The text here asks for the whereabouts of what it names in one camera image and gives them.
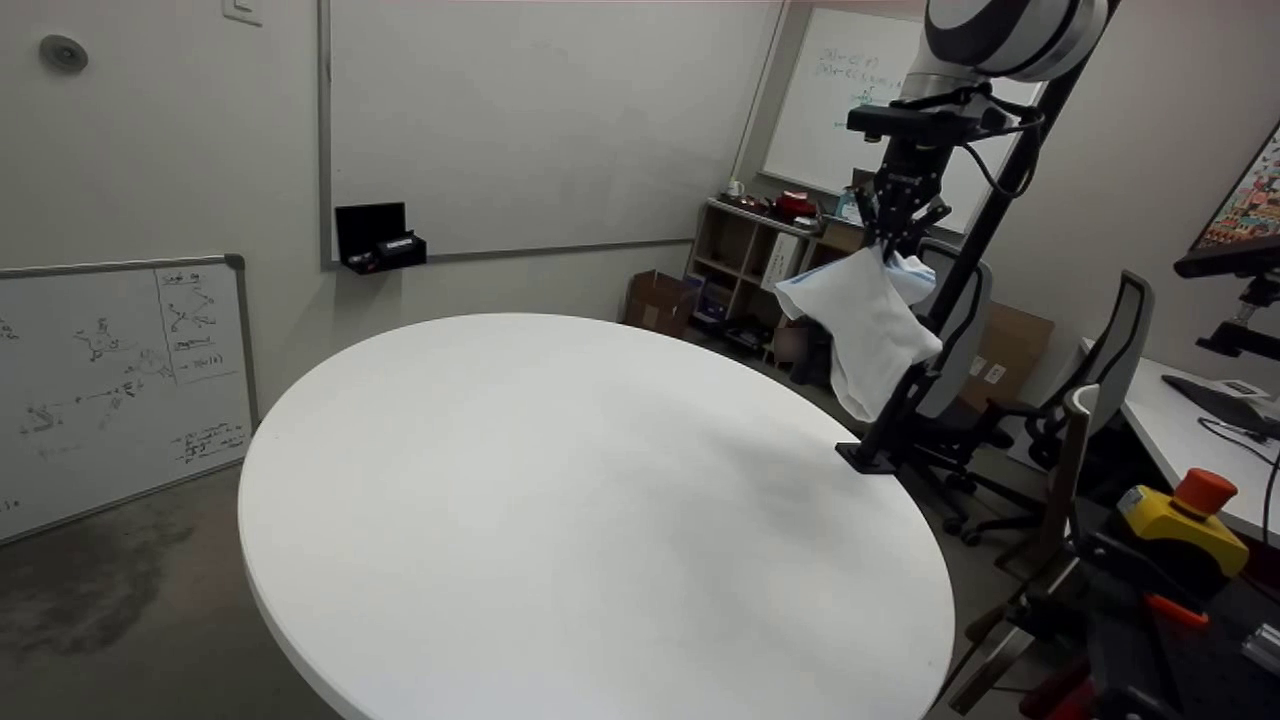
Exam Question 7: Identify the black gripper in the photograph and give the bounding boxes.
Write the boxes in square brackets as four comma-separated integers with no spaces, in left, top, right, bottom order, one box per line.
[849,93,1011,258]

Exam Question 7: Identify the white towel with blue stripes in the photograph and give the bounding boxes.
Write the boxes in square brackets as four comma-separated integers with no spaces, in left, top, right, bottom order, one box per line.
[776,249,944,426]

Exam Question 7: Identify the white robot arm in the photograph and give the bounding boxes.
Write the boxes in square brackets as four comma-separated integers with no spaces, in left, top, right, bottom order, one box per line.
[845,0,1113,258]

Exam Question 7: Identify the black clamp-on stand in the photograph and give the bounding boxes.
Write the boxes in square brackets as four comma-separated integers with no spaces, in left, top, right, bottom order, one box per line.
[838,51,1093,479]

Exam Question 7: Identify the grey office chair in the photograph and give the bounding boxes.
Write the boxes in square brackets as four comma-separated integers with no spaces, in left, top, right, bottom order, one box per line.
[890,263,992,452]
[951,274,1157,546]

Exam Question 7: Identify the wooden shelf with items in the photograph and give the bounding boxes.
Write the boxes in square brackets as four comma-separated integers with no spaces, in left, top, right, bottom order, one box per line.
[686,196,864,367]

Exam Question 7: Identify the cardboard box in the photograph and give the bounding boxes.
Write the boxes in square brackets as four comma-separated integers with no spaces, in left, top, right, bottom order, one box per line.
[960,305,1055,407]

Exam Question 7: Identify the computer monitor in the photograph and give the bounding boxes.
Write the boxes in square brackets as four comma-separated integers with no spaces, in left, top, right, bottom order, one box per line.
[1178,121,1280,276]

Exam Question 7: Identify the yellow emergency stop button box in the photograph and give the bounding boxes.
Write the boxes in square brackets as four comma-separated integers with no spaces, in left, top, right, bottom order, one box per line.
[1118,468,1249,578]

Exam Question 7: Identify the round white table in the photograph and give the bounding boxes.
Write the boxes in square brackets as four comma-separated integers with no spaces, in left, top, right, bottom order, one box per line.
[242,313,957,720]

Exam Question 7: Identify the black eraser holder tray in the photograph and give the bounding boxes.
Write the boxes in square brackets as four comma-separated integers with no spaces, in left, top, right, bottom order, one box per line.
[338,205,427,276]

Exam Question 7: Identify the leaning whiteboard with drawings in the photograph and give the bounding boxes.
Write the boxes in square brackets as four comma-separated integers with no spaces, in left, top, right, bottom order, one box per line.
[0,258,257,542]

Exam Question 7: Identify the far wall whiteboard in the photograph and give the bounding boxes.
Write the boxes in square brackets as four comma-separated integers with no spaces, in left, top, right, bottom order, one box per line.
[766,9,1046,235]

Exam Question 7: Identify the large wall whiteboard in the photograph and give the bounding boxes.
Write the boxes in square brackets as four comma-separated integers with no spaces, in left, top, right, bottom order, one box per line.
[320,0,785,258]

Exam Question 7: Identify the orange-handled black clamp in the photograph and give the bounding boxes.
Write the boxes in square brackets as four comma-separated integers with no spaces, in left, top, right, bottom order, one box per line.
[1088,532,1222,633]

